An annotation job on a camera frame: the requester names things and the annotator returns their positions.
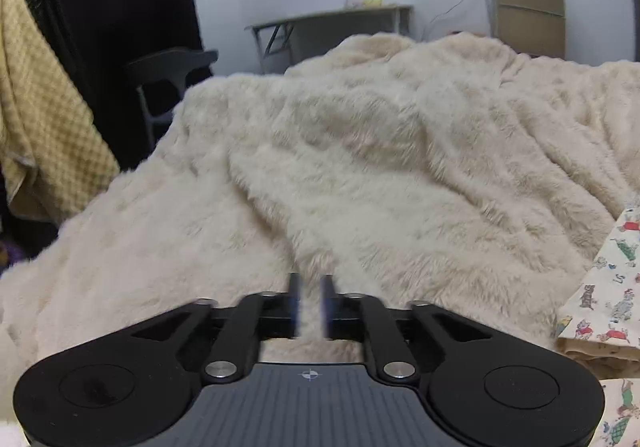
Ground cream fluffy blanket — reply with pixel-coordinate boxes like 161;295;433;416
1;34;639;445

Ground yellow checkered towel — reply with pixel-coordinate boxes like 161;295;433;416
1;0;119;225

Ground black curtain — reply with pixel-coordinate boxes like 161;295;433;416
60;0;203;170

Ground cartoon print cream garment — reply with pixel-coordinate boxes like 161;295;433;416
555;202;639;446

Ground black plastic chair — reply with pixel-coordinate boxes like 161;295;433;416
127;48;218;152

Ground white power cable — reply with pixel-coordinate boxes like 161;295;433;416
423;0;490;41

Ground grey folding table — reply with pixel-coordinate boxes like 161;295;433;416
246;4;413;74

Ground items on table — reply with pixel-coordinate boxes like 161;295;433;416
345;0;386;10

